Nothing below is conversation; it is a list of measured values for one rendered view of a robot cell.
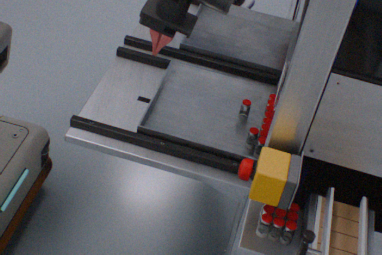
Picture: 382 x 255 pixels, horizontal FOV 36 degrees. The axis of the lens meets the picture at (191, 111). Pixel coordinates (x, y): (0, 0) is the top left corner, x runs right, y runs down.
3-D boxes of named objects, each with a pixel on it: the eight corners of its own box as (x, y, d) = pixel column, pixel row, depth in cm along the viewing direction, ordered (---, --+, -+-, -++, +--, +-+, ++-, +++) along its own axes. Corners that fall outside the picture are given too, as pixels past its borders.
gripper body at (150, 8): (187, 41, 111) (201, 9, 107) (137, 18, 111) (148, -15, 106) (195, 24, 116) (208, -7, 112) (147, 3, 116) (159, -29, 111)
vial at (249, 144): (255, 144, 130) (260, 128, 127) (253, 150, 128) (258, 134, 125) (245, 141, 130) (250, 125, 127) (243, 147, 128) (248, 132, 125)
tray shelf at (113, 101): (316, 34, 173) (318, 29, 172) (287, 206, 120) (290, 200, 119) (159, -7, 178) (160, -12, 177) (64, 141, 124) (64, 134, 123)
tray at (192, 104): (305, 108, 142) (309, 97, 140) (293, 183, 122) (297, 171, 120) (169, 71, 146) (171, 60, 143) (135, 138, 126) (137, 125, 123)
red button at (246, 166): (258, 173, 109) (264, 157, 107) (255, 188, 106) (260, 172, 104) (239, 168, 110) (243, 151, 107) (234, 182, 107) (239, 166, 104)
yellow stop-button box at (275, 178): (291, 183, 111) (301, 155, 106) (286, 211, 105) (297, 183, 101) (252, 172, 112) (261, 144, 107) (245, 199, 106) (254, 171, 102)
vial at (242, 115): (248, 116, 137) (252, 101, 134) (246, 121, 135) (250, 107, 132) (239, 113, 137) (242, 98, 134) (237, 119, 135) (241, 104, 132)
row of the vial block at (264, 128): (274, 110, 140) (279, 95, 137) (262, 160, 126) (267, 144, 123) (265, 107, 140) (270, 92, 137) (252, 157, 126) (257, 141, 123)
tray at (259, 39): (317, 37, 168) (320, 27, 166) (308, 89, 148) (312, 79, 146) (201, 7, 172) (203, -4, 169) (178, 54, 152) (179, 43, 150)
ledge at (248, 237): (316, 223, 118) (319, 217, 116) (310, 276, 108) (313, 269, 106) (248, 202, 119) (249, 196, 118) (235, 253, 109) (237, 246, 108)
